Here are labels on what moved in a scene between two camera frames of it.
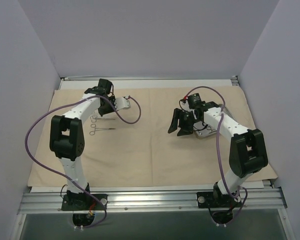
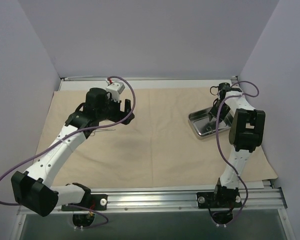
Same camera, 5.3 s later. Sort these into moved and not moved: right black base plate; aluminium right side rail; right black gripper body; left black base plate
Moved: right black gripper body
Not moved: left black base plate; right black base plate; aluminium right side rail
